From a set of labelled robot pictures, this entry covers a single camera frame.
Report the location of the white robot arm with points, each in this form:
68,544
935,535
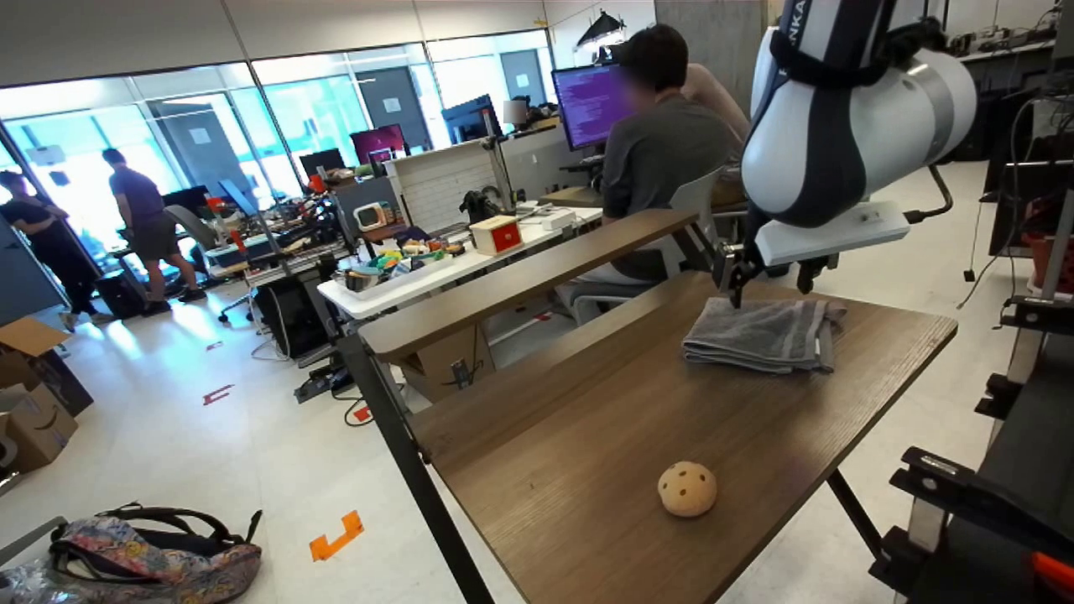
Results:
848,100

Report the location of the standing person purple shirt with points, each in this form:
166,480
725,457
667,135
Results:
149,228

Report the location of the grey towel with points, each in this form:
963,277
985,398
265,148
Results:
765,337

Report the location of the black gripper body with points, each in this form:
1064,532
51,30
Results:
774,268

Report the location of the black camera stand pole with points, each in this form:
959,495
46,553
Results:
407,453

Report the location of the round tan wooden ball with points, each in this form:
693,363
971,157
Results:
686,487

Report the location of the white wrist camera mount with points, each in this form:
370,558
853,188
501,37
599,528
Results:
860,227

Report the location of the red small box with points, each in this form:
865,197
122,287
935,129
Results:
495,236

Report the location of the computer monitor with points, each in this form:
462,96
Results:
591,103

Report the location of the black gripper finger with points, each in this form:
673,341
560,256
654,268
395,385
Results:
807,281
737,287

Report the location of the white cluttered table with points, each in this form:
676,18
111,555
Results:
452,268

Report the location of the black perforated robot base table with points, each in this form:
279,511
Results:
1006,528

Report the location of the cardboard boxes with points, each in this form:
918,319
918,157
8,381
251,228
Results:
38,395

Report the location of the colourful backpack on floor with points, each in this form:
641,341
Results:
132,555

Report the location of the long wooden bench table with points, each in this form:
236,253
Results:
519,281

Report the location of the seated person dark shirt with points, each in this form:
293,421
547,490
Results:
676,131

